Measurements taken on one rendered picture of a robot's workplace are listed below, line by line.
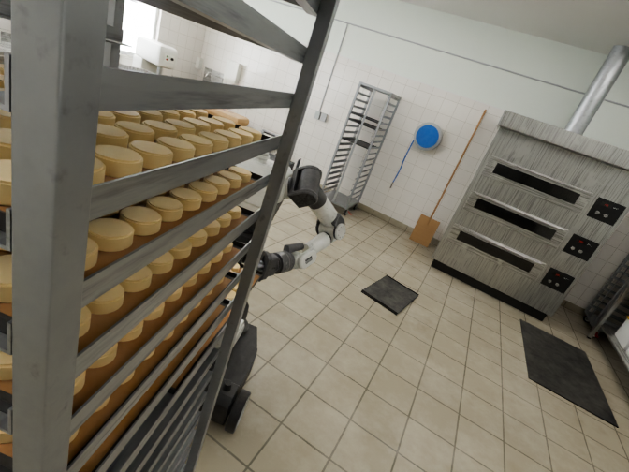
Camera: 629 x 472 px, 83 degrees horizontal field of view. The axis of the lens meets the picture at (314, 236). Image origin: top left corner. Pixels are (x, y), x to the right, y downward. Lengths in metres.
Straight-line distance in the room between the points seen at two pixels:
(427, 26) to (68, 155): 5.82
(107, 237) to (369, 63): 5.76
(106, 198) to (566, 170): 4.58
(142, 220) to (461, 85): 5.43
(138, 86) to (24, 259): 0.15
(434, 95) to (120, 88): 5.54
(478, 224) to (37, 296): 4.61
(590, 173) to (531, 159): 0.57
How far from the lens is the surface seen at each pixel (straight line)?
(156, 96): 0.36
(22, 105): 0.26
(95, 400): 0.53
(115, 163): 0.42
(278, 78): 6.73
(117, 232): 0.47
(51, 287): 0.29
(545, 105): 5.71
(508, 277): 4.91
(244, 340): 2.25
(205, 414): 1.30
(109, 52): 1.00
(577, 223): 4.81
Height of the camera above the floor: 1.65
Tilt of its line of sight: 22 degrees down
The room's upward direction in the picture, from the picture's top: 20 degrees clockwise
